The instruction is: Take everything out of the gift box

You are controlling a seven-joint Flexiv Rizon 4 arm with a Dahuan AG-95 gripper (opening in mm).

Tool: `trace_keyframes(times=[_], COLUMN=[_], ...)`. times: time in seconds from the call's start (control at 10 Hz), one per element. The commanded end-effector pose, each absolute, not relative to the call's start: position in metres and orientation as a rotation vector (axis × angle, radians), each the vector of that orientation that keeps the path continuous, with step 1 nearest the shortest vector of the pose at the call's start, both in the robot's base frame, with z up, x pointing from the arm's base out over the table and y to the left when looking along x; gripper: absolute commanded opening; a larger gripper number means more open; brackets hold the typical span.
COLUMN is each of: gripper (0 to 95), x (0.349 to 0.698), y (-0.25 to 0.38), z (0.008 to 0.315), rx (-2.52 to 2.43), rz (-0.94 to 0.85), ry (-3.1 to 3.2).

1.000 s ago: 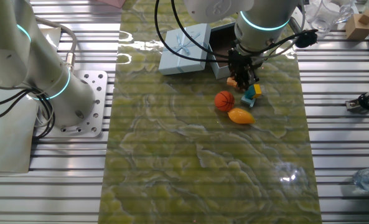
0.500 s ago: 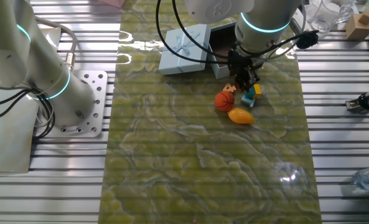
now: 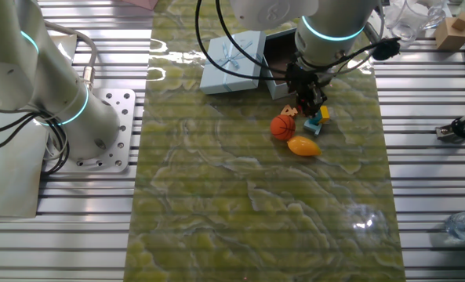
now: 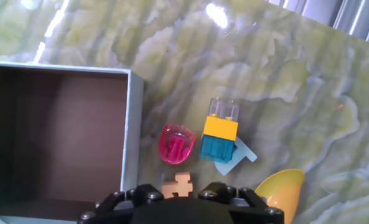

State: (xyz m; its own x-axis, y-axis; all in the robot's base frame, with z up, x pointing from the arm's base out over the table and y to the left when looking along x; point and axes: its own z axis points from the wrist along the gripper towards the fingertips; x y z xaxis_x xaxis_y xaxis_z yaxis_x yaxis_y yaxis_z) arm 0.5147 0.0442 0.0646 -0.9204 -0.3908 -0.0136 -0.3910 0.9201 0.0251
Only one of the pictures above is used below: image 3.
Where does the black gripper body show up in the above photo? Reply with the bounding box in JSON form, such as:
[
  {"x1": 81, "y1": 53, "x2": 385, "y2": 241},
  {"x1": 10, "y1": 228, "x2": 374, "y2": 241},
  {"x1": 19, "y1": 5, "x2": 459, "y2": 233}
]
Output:
[{"x1": 285, "y1": 60, "x2": 333, "y2": 103}]

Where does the silver robot mounting plate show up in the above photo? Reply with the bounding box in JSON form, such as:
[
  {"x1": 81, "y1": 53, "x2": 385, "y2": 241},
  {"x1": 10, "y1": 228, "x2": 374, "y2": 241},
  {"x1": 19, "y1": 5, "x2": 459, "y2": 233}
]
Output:
[{"x1": 42, "y1": 88, "x2": 137, "y2": 174}]

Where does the light blue gift box lid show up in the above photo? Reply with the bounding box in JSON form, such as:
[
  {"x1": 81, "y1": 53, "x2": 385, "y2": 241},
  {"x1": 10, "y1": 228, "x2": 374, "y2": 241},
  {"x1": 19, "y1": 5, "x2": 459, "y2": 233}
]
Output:
[{"x1": 198, "y1": 30, "x2": 267, "y2": 96}]

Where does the black cable clip bundle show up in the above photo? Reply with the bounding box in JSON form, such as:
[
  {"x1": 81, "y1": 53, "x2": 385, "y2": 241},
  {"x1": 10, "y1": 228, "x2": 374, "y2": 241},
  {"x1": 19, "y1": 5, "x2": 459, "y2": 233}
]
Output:
[{"x1": 372, "y1": 37, "x2": 402, "y2": 62}]

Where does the grey cable with metal plug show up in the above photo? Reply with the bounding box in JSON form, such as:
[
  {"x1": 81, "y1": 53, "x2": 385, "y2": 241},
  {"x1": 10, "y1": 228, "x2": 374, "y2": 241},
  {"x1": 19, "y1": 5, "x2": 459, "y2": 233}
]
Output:
[{"x1": 42, "y1": 20, "x2": 99, "y2": 91}]

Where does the clear glass mug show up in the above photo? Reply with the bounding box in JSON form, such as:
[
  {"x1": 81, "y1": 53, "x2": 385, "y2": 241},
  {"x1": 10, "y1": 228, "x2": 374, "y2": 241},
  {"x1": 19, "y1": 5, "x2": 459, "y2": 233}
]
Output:
[{"x1": 383, "y1": 0, "x2": 448, "y2": 44}]

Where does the black cable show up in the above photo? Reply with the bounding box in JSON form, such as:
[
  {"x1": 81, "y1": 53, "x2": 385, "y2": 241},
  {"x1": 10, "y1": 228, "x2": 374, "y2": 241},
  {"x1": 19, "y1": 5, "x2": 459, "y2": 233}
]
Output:
[
  {"x1": 194, "y1": 0, "x2": 398, "y2": 81},
  {"x1": 214, "y1": 0, "x2": 398, "y2": 76}
]

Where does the black cable loop bundle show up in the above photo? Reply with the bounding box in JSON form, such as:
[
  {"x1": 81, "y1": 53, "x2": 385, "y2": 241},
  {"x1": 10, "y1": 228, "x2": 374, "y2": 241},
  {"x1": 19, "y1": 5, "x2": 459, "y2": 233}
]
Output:
[{"x1": 0, "y1": 111, "x2": 71, "y2": 175}]

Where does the small grey toy block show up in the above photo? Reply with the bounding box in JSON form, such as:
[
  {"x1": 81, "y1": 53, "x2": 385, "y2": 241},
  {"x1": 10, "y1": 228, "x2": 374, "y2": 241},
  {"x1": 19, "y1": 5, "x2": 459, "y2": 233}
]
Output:
[{"x1": 303, "y1": 119, "x2": 322, "y2": 136}]

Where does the pink flat object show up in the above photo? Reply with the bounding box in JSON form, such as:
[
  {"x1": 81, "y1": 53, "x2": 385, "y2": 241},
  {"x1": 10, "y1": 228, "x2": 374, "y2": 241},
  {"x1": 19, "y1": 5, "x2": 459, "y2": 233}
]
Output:
[{"x1": 122, "y1": 0, "x2": 159, "y2": 11}]

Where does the light blue gift box base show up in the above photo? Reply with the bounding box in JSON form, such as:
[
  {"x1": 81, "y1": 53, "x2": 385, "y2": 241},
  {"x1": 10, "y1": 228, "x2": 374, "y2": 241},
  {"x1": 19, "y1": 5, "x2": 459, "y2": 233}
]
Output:
[{"x1": 260, "y1": 27, "x2": 300, "y2": 101}]

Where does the yellow orange toy mango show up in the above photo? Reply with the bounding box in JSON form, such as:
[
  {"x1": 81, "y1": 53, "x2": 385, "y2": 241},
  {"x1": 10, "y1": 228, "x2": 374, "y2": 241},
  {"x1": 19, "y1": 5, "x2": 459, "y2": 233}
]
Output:
[{"x1": 286, "y1": 135, "x2": 322, "y2": 157}]

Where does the small wooden cube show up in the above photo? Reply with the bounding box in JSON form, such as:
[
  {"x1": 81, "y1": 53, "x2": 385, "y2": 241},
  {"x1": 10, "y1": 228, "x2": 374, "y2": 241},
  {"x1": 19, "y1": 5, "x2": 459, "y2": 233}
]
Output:
[{"x1": 450, "y1": 11, "x2": 465, "y2": 32}]

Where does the large wooden cube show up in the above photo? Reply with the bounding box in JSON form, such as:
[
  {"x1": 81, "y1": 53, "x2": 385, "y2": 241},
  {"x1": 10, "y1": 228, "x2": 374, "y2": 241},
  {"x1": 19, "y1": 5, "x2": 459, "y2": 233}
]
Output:
[{"x1": 434, "y1": 22, "x2": 465, "y2": 52}]

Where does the green marble pattern mat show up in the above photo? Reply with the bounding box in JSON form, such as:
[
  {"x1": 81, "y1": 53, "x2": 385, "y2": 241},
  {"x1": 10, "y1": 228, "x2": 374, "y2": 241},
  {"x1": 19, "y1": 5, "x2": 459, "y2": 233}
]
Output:
[{"x1": 122, "y1": 0, "x2": 406, "y2": 282}]

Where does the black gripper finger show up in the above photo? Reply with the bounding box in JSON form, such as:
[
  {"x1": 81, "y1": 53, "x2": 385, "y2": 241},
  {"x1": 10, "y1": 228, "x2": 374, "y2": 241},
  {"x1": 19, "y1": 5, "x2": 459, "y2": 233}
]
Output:
[
  {"x1": 310, "y1": 88, "x2": 329, "y2": 119},
  {"x1": 296, "y1": 96, "x2": 312, "y2": 118}
]

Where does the orange toy basketball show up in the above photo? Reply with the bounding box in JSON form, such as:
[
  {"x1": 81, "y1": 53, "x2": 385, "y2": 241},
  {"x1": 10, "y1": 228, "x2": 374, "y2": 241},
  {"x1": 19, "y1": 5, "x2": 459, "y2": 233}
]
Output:
[{"x1": 269, "y1": 114, "x2": 297, "y2": 142}]

